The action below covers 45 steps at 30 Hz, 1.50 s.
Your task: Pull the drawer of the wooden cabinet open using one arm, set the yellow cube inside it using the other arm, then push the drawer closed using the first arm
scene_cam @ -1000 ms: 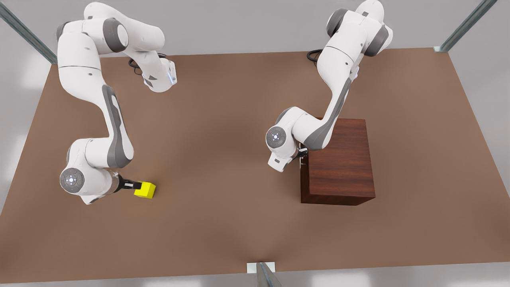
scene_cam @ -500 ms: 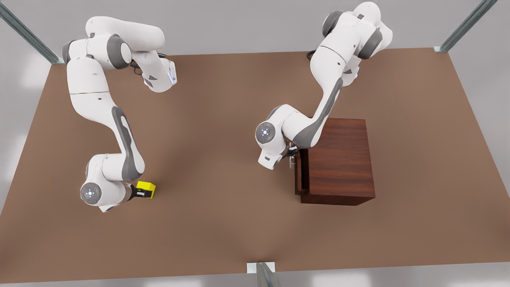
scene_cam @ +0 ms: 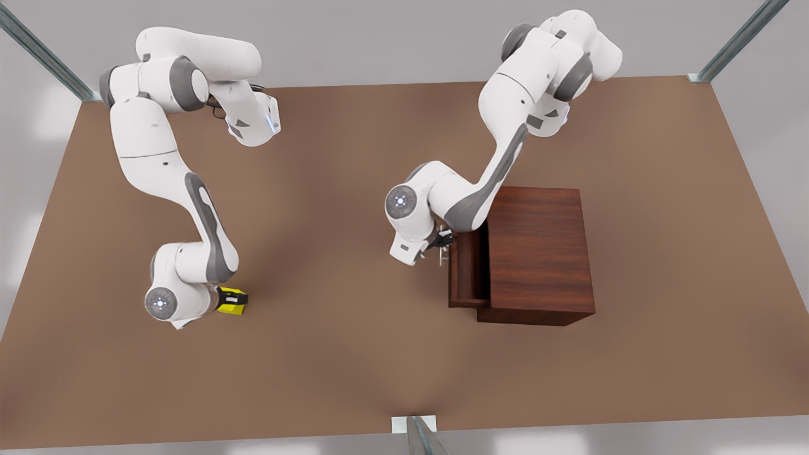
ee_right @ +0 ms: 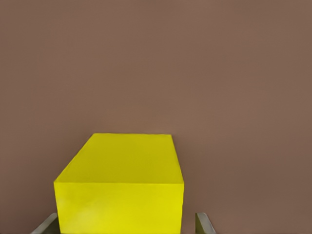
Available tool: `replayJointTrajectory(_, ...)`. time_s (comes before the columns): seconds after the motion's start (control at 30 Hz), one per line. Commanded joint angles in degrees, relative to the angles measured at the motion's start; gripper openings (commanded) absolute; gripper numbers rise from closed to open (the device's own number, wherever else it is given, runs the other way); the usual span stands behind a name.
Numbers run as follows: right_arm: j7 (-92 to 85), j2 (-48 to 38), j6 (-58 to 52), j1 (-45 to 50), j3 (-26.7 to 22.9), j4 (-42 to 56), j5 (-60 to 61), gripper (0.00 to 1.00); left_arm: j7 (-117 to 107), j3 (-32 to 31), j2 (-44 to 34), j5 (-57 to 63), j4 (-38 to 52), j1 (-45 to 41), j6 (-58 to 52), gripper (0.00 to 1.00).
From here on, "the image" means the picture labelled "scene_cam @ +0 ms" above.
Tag black cable loop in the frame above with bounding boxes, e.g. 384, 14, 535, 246
206, 82, 267, 121

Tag silver frame post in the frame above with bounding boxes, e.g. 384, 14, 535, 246
688, 0, 791, 84
391, 415, 448, 455
0, 5, 100, 103

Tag dark wooden cabinet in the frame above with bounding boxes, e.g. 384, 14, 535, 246
477, 186, 597, 327

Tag dark wooden drawer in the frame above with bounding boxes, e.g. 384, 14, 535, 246
447, 224, 493, 310

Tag yellow and black box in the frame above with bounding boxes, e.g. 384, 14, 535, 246
218, 288, 249, 316

